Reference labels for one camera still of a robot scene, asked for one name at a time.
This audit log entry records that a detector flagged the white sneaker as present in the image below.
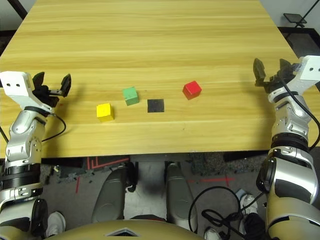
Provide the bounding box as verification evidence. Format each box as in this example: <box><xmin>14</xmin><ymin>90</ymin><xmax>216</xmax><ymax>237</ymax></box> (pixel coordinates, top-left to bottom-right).
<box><xmin>204</xmin><ymin>227</ymin><xmax>221</xmax><ymax>240</ymax></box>
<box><xmin>46</xmin><ymin>211</ymin><xmax>66</xmax><ymax>237</ymax></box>
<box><xmin>239</xmin><ymin>193</ymin><xmax>259</xmax><ymax>215</ymax></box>

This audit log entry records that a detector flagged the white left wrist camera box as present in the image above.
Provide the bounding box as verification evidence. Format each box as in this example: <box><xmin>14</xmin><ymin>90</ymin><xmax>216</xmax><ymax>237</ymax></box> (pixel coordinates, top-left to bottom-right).
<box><xmin>0</xmin><ymin>71</ymin><xmax>55</xmax><ymax>113</ymax></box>

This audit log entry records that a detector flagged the black tripod with plate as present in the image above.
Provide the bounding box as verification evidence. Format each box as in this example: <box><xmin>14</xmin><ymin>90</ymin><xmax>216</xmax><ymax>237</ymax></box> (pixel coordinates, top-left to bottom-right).
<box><xmin>283</xmin><ymin>0</ymin><xmax>318</xmax><ymax>41</ymax></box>

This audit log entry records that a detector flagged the red wooden block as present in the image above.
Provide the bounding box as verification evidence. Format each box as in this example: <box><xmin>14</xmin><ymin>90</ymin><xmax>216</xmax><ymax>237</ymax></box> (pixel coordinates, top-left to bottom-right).
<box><xmin>182</xmin><ymin>80</ymin><xmax>203</xmax><ymax>101</ymax></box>

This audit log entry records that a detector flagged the black metal bar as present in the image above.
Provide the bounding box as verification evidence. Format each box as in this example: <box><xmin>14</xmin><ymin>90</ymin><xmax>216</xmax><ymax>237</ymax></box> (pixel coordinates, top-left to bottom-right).
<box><xmin>11</xmin><ymin>0</ymin><xmax>28</xmax><ymax>20</ymax></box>

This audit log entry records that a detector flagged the yellow wooden block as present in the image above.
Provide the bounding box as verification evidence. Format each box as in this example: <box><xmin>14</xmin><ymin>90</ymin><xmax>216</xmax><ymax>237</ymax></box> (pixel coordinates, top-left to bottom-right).
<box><xmin>96</xmin><ymin>102</ymin><xmax>115</xmax><ymax>123</ymax></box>

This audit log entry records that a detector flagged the black floor mat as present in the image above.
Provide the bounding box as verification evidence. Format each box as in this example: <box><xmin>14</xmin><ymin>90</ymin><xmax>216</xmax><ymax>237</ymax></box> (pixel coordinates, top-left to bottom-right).
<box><xmin>278</xmin><ymin>26</ymin><xmax>320</xmax><ymax>61</ymax></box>

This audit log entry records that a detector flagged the black right camera cable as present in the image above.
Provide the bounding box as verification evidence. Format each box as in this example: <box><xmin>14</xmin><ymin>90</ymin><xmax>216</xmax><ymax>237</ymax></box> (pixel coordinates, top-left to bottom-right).
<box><xmin>278</xmin><ymin>71</ymin><xmax>320</xmax><ymax>151</ymax></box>

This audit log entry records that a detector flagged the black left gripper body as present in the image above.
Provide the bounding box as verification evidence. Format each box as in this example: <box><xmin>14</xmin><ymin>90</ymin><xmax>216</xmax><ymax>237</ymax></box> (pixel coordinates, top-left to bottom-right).
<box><xmin>32</xmin><ymin>84</ymin><xmax>63</xmax><ymax>108</ymax></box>

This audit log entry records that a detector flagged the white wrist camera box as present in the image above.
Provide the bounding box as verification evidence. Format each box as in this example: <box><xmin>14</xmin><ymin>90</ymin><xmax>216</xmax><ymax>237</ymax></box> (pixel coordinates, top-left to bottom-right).
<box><xmin>0</xmin><ymin>71</ymin><xmax>55</xmax><ymax>113</ymax></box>
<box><xmin>291</xmin><ymin>55</ymin><xmax>320</xmax><ymax>93</ymax></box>

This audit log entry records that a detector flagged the green wooden block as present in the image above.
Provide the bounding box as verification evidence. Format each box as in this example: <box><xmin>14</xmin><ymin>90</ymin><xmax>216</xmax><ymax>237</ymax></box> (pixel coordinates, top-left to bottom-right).
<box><xmin>121</xmin><ymin>86</ymin><xmax>140</xmax><ymax>107</ymax></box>

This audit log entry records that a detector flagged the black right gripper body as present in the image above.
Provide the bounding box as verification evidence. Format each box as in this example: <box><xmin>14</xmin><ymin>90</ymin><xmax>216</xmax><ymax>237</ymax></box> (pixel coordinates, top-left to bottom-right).
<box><xmin>254</xmin><ymin>72</ymin><xmax>293</xmax><ymax>95</ymax></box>

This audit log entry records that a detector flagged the grey robot leg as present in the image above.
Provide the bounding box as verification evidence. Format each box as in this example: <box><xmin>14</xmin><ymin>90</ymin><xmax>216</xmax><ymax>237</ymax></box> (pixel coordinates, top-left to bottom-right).
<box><xmin>163</xmin><ymin>161</ymin><xmax>199</xmax><ymax>232</ymax></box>
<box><xmin>91</xmin><ymin>163</ymin><xmax>137</xmax><ymax>223</ymax></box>

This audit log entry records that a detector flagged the tangled black floor cable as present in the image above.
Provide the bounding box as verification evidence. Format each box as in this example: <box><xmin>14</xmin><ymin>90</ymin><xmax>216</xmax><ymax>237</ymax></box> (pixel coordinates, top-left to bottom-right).
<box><xmin>187</xmin><ymin>185</ymin><xmax>267</xmax><ymax>240</ymax></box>

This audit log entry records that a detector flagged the dark grey foam piece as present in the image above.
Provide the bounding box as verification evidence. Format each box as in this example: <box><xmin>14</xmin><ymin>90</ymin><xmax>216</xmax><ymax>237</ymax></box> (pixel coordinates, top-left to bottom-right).
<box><xmin>56</xmin><ymin>163</ymin><xmax>85</xmax><ymax>182</ymax></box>

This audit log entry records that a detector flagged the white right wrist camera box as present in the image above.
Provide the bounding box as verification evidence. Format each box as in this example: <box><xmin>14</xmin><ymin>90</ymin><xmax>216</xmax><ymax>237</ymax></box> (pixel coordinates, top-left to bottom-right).
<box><xmin>291</xmin><ymin>55</ymin><xmax>320</xmax><ymax>93</ymax></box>

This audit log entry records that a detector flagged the dark bystander leg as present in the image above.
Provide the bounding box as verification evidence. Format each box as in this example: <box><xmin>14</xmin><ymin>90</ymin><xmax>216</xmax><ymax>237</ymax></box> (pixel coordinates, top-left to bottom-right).
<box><xmin>243</xmin><ymin>212</ymin><xmax>266</xmax><ymax>237</ymax></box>

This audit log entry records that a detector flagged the black square marker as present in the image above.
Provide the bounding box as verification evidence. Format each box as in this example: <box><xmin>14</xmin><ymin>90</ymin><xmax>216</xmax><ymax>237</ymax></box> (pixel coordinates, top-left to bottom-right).
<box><xmin>146</xmin><ymin>98</ymin><xmax>165</xmax><ymax>114</ymax></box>

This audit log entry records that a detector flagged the grey right robot leg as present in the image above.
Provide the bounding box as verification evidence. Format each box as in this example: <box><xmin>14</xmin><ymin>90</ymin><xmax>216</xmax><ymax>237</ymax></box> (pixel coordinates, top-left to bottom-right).
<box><xmin>163</xmin><ymin>161</ymin><xmax>199</xmax><ymax>232</ymax></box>

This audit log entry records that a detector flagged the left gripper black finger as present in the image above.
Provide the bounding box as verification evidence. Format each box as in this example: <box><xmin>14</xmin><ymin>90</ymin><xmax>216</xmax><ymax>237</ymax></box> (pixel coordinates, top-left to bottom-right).
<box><xmin>59</xmin><ymin>73</ymin><xmax>73</xmax><ymax>98</ymax></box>
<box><xmin>32</xmin><ymin>71</ymin><xmax>46</xmax><ymax>88</ymax></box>

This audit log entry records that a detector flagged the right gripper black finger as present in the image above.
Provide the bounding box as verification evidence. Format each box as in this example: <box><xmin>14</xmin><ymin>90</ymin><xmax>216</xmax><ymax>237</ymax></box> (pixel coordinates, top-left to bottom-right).
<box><xmin>252</xmin><ymin>57</ymin><xmax>267</xmax><ymax>87</ymax></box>
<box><xmin>278</xmin><ymin>58</ymin><xmax>300</xmax><ymax>79</ymax></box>

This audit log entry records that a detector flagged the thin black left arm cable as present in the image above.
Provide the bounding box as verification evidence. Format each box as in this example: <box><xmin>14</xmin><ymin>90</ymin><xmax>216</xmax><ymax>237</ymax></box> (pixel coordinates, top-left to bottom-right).
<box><xmin>39</xmin><ymin>112</ymin><xmax>68</xmax><ymax>143</ymax></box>

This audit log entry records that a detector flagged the speckled grey foam mat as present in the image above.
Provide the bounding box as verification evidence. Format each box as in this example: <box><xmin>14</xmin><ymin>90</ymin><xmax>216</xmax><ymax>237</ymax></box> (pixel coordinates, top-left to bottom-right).
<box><xmin>191</xmin><ymin>151</ymin><xmax>270</xmax><ymax>175</ymax></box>

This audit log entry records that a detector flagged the gold robot torso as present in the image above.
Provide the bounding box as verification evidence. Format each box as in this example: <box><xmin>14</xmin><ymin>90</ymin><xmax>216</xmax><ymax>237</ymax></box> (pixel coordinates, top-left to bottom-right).
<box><xmin>46</xmin><ymin>219</ymin><xmax>208</xmax><ymax>240</ymax></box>

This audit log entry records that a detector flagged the grey left robot leg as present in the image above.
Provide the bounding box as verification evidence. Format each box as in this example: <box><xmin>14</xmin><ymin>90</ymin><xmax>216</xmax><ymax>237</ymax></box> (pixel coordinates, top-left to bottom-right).
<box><xmin>91</xmin><ymin>163</ymin><xmax>137</xmax><ymax>223</ymax></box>

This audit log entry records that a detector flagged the black mat with red lines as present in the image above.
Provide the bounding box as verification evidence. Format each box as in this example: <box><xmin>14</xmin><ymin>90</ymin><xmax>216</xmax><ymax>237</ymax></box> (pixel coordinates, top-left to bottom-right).
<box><xmin>86</xmin><ymin>156</ymin><xmax>130</xmax><ymax>173</ymax></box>

